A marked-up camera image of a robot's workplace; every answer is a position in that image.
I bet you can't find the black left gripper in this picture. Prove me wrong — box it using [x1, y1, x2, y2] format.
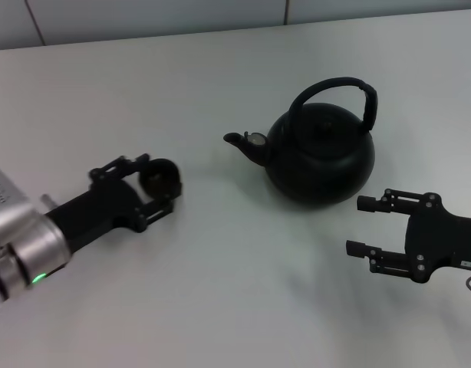
[45, 153, 183, 266]

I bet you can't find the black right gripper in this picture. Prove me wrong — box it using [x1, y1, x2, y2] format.
[345, 188, 471, 285]

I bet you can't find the small black teacup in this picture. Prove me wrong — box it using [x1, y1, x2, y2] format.
[138, 158, 182, 199]

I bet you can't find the black round teapot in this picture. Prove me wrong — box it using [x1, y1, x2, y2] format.
[222, 76, 379, 210]

